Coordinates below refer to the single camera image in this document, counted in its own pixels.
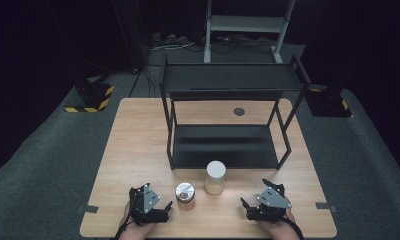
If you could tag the person's right hand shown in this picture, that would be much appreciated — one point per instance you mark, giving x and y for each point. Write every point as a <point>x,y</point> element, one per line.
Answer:
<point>276,228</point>

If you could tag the black base with striped tape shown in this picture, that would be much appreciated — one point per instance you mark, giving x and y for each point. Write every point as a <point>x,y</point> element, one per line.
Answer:
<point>329,103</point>
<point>93,95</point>

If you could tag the glass jar with silver lid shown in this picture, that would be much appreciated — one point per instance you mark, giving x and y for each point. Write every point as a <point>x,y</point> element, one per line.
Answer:
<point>185,196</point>

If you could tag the black tripod leg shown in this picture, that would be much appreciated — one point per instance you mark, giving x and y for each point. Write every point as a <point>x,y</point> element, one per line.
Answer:
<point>136,83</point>

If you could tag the grey metal stand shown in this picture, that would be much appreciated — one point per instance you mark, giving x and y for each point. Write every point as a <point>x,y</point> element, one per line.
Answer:
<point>244,24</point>

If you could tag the grey tape piece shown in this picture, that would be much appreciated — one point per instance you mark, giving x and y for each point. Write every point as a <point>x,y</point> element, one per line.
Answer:
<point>326,207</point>
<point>88,209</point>

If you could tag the glass jar with white lid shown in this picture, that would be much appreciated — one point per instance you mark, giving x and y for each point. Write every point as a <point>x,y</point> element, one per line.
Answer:
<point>215,178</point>

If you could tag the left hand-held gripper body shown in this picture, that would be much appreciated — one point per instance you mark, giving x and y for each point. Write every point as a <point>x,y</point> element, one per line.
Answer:
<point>138,206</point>

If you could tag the round dark table grommet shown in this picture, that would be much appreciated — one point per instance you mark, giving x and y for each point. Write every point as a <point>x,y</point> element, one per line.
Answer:
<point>239,111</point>

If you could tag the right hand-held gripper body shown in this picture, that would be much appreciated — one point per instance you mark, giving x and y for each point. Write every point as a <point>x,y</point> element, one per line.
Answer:
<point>271,203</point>

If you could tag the black metal two-tier shelf rack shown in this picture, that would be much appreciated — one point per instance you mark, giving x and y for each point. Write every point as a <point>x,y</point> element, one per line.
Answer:
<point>226,146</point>

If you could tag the person's left hand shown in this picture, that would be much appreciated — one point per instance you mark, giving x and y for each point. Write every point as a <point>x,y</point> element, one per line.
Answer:
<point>136,232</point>

